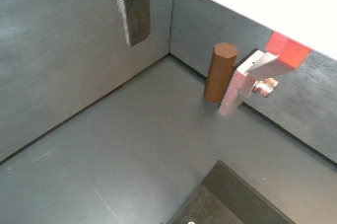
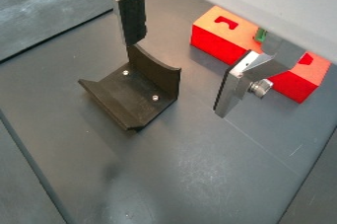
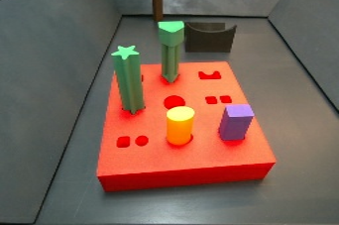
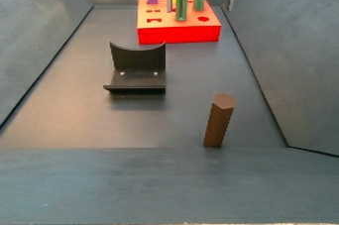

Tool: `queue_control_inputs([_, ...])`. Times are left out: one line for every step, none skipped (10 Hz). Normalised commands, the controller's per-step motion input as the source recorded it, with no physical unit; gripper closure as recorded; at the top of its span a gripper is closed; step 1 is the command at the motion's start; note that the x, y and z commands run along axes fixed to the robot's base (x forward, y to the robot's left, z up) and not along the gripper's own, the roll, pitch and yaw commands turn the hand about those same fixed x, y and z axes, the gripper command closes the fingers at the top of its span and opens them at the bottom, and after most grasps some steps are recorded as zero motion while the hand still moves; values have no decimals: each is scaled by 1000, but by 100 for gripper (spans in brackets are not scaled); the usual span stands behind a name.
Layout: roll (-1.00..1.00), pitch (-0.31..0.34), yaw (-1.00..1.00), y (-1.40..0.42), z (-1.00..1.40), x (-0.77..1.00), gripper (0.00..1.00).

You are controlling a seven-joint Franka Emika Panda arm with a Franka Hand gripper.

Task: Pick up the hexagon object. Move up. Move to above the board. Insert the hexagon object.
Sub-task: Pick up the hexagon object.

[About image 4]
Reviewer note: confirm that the brown hexagon peg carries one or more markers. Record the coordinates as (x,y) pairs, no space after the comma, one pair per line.
(222,111)

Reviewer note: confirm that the red peg board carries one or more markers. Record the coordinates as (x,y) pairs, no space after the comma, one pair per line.
(158,26)

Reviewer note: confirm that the black curved holder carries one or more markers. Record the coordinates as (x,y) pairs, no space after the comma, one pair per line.
(139,69)

